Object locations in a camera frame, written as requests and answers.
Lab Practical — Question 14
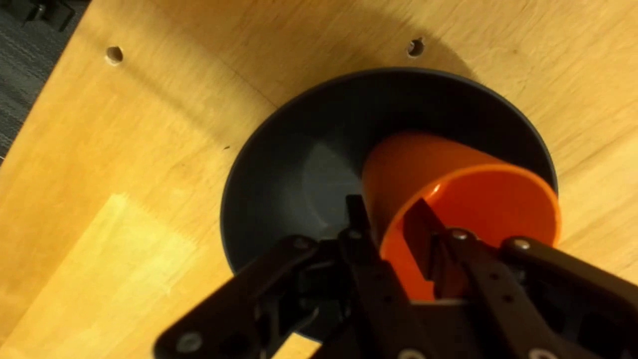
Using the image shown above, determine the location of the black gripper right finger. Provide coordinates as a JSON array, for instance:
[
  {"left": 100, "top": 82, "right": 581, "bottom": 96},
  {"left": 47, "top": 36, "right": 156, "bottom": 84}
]
[{"left": 403, "top": 200, "right": 638, "bottom": 359}]

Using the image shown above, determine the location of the black bowl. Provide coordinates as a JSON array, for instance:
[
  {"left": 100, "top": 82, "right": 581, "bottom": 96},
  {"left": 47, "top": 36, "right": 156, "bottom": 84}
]
[{"left": 220, "top": 68, "right": 559, "bottom": 272}]

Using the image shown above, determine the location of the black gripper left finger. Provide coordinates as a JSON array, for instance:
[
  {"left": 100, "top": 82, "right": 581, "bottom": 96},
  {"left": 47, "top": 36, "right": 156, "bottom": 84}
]
[{"left": 154, "top": 196, "right": 433, "bottom": 359}]

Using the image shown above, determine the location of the orange plastic cup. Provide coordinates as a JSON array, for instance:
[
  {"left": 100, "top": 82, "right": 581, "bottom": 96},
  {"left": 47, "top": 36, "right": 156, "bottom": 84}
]
[{"left": 364, "top": 132, "right": 561, "bottom": 301}]

